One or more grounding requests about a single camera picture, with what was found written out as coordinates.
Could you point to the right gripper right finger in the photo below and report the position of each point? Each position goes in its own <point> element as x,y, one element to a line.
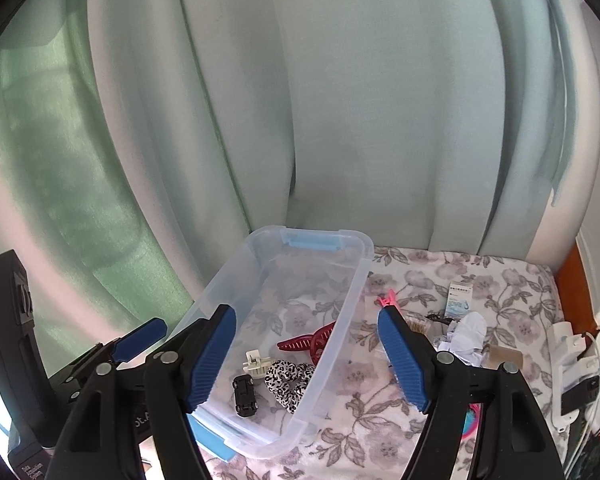
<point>513,440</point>

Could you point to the black beaded headband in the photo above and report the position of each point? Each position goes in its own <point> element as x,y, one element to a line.
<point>435,316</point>

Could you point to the red hair claw clip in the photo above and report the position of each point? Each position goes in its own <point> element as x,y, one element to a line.
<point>314,343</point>

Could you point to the pink round hand mirror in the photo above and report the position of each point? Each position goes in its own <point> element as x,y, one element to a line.
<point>471,422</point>

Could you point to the black power adapter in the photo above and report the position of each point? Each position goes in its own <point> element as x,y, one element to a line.
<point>580,395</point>

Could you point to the clear plastic storage bin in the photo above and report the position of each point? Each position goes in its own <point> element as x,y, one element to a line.
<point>297,295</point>

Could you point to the brown packing tape roll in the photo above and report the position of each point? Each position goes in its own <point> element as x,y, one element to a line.
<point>496,355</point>

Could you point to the white power strip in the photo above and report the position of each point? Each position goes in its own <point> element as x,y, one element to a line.
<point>573,357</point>

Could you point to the small medicine box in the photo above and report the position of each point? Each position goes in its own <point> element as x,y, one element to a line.
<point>458,301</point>

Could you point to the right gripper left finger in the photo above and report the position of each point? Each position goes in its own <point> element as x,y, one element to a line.
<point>99,438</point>

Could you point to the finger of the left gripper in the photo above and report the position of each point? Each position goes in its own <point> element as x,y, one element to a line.
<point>131,345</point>

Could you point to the white paper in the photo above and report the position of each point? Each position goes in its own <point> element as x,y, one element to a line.
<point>465,339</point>

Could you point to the black toy car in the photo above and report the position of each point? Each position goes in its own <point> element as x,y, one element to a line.
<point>246,404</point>

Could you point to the leopard print scrunchie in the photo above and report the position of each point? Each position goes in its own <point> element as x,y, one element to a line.
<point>287,382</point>

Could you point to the cream hair claw clip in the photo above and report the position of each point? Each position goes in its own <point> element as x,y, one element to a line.
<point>255,365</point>

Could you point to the pink hair roller clip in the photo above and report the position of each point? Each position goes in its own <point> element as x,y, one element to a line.
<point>388,299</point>

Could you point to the green curtain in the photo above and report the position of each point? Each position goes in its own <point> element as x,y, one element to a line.
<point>142,140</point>

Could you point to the floral fleece blanket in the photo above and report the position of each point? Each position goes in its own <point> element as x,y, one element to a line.
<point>373,431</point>

